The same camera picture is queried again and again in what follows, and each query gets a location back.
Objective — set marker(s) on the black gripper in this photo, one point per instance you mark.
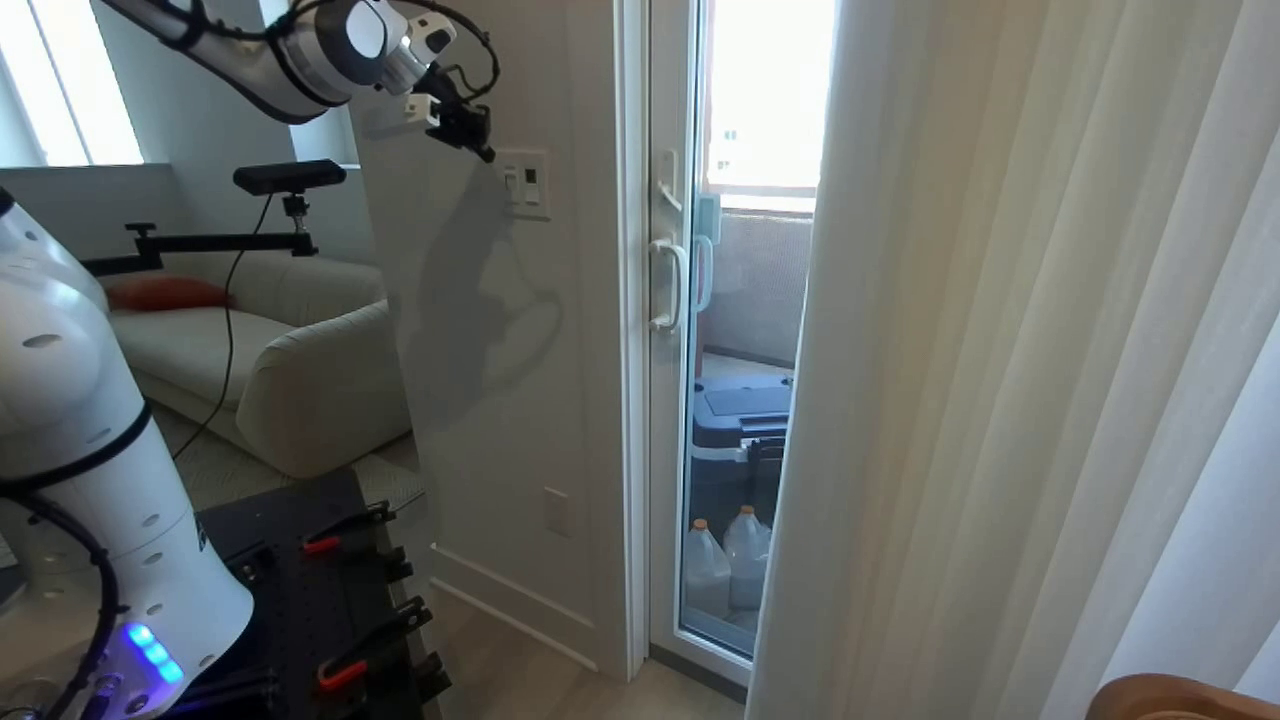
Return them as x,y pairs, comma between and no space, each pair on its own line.
450,99

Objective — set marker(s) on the white rocker switch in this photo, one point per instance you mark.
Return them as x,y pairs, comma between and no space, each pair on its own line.
514,184

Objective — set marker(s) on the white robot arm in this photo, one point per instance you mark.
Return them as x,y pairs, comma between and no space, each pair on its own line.
83,400

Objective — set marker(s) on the white door lock lever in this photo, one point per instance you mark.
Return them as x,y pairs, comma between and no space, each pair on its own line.
666,184

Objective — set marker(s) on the beige sofa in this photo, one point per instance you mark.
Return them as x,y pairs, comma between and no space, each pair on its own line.
322,387

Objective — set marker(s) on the white glass patio door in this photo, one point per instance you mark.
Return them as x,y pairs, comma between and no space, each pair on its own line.
669,400

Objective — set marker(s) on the red cushion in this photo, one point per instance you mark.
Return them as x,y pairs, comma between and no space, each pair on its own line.
164,293

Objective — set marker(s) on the blue cooler box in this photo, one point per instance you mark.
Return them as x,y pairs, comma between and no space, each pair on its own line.
740,413

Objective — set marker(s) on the bright room window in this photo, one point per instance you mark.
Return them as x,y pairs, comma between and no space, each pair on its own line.
83,81

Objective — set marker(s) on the clear water jug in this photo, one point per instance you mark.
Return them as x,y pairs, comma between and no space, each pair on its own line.
704,573
749,554

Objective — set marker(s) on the black robot table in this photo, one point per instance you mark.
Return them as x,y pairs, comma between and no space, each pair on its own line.
284,601

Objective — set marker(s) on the white vertical curtain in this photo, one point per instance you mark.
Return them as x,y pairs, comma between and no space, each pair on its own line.
1013,360

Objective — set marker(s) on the white switch with dark window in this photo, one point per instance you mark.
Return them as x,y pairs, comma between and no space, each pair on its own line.
532,184

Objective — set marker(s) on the white double switch plate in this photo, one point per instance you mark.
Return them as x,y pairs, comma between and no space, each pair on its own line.
532,208

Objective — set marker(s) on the black stereo camera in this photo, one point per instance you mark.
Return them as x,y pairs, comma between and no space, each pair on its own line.
291,176

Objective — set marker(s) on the white door frame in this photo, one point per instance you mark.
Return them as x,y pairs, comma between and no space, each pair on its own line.
629,332

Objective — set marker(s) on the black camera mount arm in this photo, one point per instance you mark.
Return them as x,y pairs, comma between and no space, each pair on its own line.
213,245

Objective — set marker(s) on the white wall outlet plate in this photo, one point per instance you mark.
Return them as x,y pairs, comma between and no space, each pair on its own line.
559,512

